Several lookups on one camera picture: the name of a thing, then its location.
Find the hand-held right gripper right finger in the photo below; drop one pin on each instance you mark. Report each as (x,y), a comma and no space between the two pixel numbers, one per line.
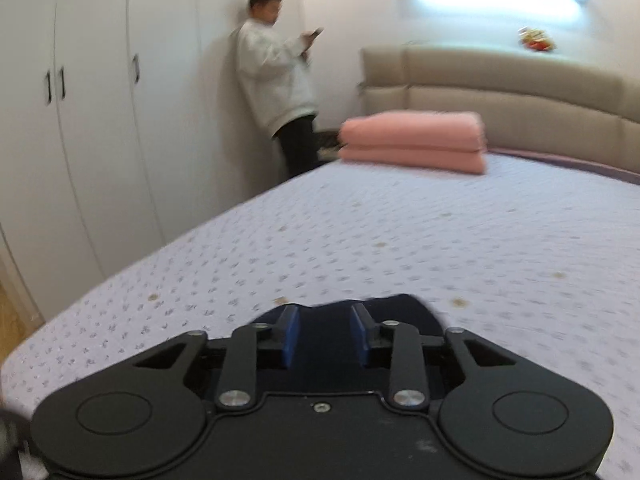
(359,336)

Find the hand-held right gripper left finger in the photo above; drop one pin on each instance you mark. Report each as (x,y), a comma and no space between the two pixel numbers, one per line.
(291,334)

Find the dark navy garment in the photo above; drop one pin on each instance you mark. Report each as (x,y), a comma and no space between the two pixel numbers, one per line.
(325,340)

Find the bed with patterned sheet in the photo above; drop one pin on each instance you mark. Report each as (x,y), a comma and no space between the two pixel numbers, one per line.
(400,240)

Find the folded pink blanket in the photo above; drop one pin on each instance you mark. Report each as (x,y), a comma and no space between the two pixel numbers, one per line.
(415,140)

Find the white wardrobe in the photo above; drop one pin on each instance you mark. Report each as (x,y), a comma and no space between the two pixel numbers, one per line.
(125,135)

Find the beige padded headboard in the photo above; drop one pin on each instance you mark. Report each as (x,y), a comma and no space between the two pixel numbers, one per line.
(500,90)

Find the red ornament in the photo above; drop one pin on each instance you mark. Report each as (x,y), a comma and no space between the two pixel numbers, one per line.
(536,40)

